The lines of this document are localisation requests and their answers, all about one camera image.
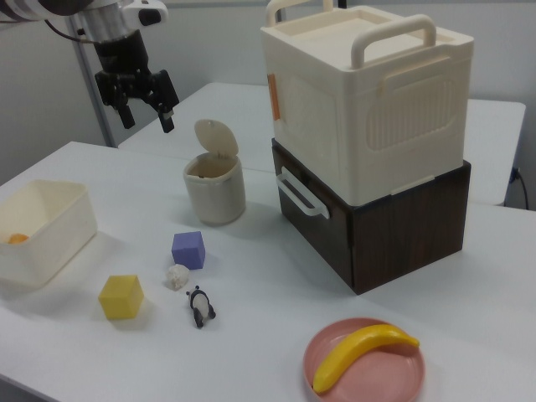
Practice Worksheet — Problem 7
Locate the dark brown drawer box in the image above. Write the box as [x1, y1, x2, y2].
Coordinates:
[271, 137, 472, 296]

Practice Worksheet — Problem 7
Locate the cream trash can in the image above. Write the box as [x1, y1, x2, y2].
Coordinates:
[183, 118, 246, 227]

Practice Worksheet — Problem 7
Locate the cream trash can lid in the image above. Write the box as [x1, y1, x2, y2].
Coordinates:
[193, 118, 239, 161]

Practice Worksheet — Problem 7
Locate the crumpled white paper ball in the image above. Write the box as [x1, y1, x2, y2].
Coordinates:
[166, 263, 189, 291]

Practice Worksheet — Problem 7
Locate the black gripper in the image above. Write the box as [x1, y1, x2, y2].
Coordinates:
[94, 31, 180, 134]

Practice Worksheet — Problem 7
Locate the yellow cube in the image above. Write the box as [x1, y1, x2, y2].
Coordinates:
[98, 274, 145, 321]

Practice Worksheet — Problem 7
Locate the pink plate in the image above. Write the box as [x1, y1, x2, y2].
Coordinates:
[303, 317, 426, 402]

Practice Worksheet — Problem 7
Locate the white drawer handle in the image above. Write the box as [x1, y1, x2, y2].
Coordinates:
[276, 166, 332, 219]

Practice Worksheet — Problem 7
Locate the yellow banana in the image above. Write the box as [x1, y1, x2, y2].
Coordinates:
[312, 323, 420, 394]

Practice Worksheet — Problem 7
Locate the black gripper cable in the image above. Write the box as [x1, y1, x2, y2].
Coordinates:
[41, 16, 101, 46]

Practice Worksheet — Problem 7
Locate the cream storage box with handles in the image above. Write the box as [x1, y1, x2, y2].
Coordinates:
[260, 0, 475, 207]

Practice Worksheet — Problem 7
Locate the panda toy figure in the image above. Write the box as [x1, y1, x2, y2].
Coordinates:
[186, 285, 218, 328]

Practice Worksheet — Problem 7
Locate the purple cube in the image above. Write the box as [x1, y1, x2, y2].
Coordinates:
[171, 230, 207, 271]

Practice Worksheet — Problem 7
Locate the cream open plastic container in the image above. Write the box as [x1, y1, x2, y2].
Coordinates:
[0, 179, 99, 288]

